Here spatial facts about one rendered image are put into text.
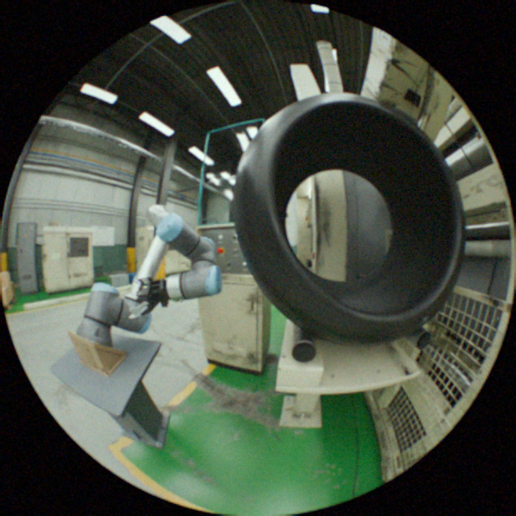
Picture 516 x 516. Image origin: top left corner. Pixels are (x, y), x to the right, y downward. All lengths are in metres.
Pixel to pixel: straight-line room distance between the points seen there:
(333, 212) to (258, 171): 0.44
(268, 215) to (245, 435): 1.16
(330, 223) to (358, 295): 0.29
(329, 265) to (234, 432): 1.11
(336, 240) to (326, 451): 1.16
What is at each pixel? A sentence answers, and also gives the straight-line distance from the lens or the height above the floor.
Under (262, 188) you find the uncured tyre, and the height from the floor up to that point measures 1.18.
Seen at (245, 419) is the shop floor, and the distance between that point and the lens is 1.22.
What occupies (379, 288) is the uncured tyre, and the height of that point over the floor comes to 0.96.
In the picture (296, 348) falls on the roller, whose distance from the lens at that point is 0.29.
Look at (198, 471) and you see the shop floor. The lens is 1.12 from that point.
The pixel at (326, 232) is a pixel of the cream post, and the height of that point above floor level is 1.16.
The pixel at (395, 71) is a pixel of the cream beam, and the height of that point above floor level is 1.64.
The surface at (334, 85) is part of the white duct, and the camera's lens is 1.54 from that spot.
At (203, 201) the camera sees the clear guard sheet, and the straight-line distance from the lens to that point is 1.29.
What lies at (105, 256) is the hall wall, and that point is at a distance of 8.02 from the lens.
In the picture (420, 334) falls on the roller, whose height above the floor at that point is 0.92.
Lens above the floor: 1.08
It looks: 3 degrees down
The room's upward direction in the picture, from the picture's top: 1 degrees clockwise
